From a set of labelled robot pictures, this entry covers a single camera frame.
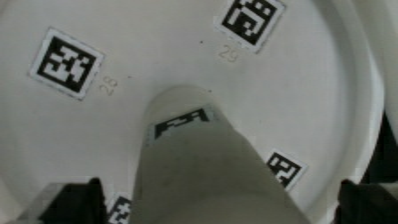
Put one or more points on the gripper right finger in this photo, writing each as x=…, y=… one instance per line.
x=366, y=203

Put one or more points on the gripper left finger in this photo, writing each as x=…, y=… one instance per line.
x=67, y=204

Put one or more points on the white cylindrical table leg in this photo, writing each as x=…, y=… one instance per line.
x=204, y=183

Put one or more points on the white round table top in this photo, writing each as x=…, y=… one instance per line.
x=96, y=53

